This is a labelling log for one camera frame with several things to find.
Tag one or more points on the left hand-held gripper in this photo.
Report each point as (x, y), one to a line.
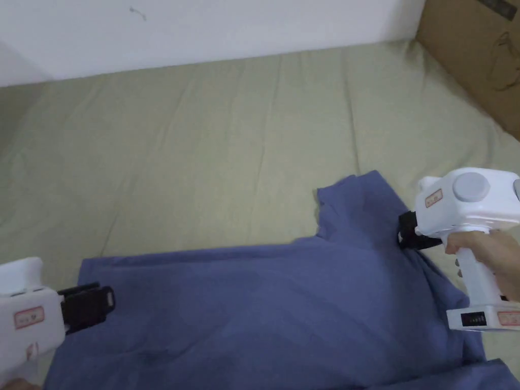
(24, 321)

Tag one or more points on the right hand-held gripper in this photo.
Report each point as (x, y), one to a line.
(467, 203)

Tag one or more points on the dark blue shirt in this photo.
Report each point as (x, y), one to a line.
(260, 308)

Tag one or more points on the person's right hand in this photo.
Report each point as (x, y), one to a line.
(495, 252)

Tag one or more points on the person's left hand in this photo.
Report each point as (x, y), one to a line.
(16, 384)

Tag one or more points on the bed with pale green sheet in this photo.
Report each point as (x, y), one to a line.
(195, 142)

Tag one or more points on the brown cardboard carton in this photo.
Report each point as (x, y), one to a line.
(471, 48)

